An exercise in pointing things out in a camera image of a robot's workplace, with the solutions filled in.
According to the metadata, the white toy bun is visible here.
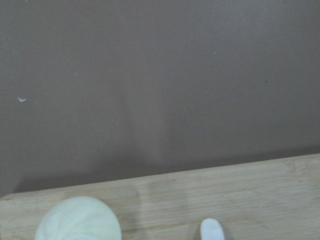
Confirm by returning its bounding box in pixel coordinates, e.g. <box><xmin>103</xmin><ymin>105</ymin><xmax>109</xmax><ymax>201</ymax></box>
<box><xmin>34</xmin><ymin>196</ymin><xmax>122</xmax><ymax>240</ymax></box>

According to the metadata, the wooden cutting board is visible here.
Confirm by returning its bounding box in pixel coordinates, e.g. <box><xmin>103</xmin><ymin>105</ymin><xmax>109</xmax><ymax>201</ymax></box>
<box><xmin>0</xmin><ymin>154</ymin><xmax>320</xmax><ymax>240</ymax></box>

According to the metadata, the white plastic spoon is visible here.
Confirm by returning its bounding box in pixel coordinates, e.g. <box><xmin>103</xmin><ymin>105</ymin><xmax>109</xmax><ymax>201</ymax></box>
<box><xmin>200</xmin><ymin>218</ymin><xmax>225</xmax><ymax>240</ymax></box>

